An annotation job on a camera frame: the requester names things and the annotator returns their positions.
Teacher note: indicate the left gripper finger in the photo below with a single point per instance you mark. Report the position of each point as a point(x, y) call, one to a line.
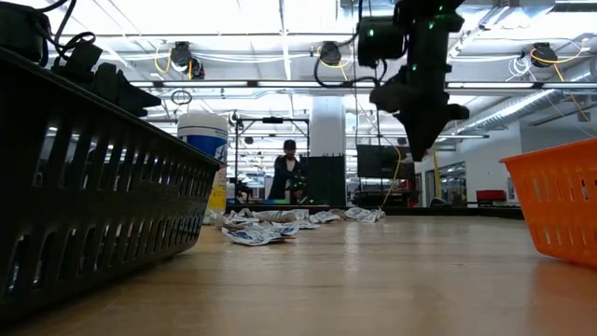
point(126, 93)

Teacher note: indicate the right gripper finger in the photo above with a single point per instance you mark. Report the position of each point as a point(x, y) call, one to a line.
point(412, 135)
point(429, 133)

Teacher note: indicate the orange plastic basket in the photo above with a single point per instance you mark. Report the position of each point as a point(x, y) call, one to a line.
point(559, 210)

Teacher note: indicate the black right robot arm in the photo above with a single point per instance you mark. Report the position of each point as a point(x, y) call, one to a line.
point(429, 37)

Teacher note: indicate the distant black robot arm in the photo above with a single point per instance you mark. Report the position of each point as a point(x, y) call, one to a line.
point(301, 189)

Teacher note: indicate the black monitor back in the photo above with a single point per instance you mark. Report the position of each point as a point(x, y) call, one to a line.
point(382, 161)

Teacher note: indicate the yellow vertical pole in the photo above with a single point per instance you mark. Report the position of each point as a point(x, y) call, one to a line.
point(436, 172)

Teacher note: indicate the long ceiling light strip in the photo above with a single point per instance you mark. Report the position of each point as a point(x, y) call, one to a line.
point(210, 84)

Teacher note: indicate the white pillar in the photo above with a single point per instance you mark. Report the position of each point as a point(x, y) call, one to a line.
point(326, 126)

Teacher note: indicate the red box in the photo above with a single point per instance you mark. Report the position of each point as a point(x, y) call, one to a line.
point(490, 195)

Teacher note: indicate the white-lidded wipes canister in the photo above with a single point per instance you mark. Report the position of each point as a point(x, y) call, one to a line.
point(205, 135)

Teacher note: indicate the black cabinet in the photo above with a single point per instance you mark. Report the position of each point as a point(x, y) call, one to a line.
point(326, 182)

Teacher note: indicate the black plastic basket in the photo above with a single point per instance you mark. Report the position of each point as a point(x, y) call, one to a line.
point(93, 186)

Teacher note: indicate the person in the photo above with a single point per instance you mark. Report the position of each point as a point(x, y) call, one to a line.
point(285, 172)

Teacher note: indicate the distant black rig frame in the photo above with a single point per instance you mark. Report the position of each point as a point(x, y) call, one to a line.
point(273, 120)

